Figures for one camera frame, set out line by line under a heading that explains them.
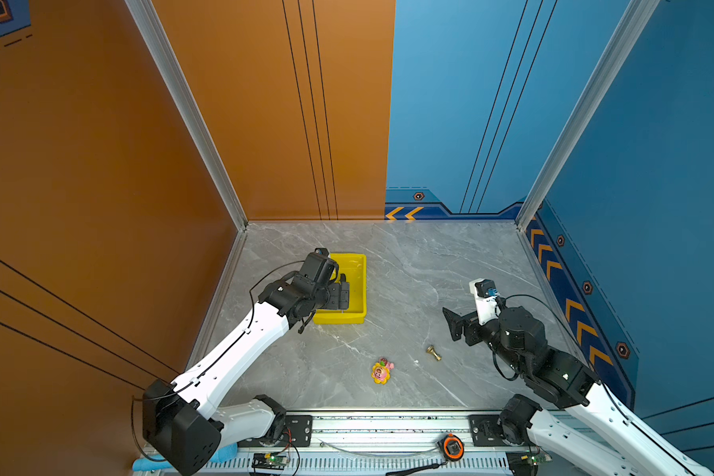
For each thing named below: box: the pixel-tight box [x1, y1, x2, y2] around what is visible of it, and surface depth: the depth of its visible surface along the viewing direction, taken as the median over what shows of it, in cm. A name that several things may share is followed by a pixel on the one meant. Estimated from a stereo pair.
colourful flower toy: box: [371, 357, 395, 385], surface depth 82 cm
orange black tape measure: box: [442, 432, 466, 463], surface depth 70 cm
